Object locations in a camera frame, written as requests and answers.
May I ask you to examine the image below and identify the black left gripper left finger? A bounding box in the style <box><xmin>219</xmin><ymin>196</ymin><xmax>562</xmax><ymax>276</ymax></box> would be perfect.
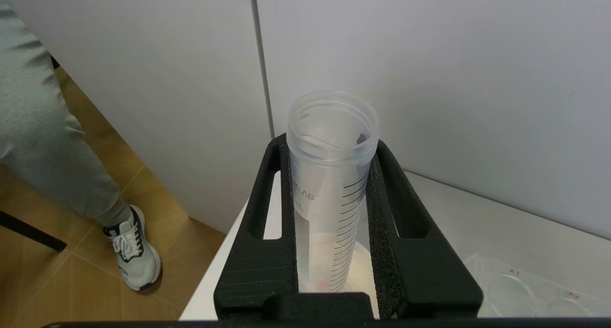
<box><xmin>213</xmin><ymin>133</ymin><xmax>299</xmax><ymax>319</ymax></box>

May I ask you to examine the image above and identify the clear acrylic test tube rack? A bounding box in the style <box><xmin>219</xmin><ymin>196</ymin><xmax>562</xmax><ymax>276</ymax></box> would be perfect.
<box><xmin>462</xmin><ymin>253</ymin><xmax>611</xmax><ymax>318</ymax></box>

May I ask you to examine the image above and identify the seated person in grey trousers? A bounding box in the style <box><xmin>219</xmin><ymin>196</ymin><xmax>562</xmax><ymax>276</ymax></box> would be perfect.
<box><xmin>0</xmin><ymin>1</ymin><xmax>163</xmax><ymax>291</ymax></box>

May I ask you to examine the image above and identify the blue white paper cup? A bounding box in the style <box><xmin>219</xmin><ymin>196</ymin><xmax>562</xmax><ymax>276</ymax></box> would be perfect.
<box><xmin>298</xmin><ymin>233</ymin><xmax>380</xmax><ymax>319</ymax></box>

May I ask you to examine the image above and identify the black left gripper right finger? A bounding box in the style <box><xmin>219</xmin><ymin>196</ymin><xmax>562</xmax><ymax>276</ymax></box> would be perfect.
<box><xmin>365</xmin><ymin>139</ymin><xmax>484</xmax><ymax>319</ymax></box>

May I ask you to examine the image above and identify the black office chair base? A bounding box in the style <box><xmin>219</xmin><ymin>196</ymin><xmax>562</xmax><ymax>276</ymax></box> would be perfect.
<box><xmin>0</xmin><ymin>210</ymin><xmax>67</xmax><ymax>252</ymax></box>

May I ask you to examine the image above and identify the test tube with red pigment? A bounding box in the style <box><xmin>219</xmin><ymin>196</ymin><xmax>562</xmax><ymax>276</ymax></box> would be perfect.
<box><xmin>285</xmin><ymin>90</ymin><xmax>380</xmax><ymax>293</ymax></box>

